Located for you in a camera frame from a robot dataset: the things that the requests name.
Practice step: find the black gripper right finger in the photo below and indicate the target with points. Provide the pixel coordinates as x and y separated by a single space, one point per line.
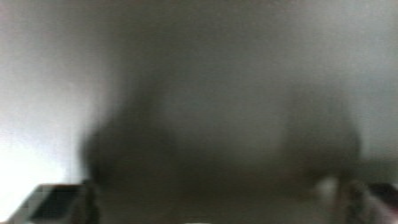
371 207

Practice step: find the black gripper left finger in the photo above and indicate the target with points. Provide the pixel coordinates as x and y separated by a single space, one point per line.
58 205

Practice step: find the white cabinet body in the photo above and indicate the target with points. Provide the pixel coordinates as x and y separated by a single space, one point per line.
223 98

